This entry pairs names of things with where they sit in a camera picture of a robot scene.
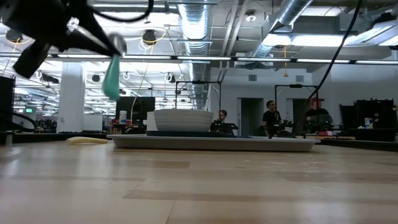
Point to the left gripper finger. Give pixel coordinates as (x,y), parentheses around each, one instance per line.
(99,31)
(90,42)

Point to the black cabinet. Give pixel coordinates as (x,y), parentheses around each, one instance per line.
(7,102)

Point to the dark teal plate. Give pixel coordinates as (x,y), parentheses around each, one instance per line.
(192,134)

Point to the silver ventilation duct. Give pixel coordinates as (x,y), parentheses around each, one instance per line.
(194,25)

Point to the person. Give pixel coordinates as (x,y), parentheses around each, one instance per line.
(271,118)
(222,116)
(318,116)

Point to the black monitor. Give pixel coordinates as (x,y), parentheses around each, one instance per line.
(140,109)

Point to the grey plastic tray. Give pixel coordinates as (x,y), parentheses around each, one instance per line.
(211,144)

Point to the white wipes canister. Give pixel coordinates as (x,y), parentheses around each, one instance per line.
(122,117)

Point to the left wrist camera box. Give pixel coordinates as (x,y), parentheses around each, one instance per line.
(31,59)

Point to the black gantry frame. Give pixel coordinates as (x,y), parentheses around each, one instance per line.
(199,82)
(295,86)

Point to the green exit sign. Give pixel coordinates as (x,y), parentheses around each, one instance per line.
(29,110)

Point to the white square pillar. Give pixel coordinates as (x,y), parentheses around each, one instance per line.
(71,99)

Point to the background black robot arm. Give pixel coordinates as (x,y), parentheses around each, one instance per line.
(286,129)
(230,127)

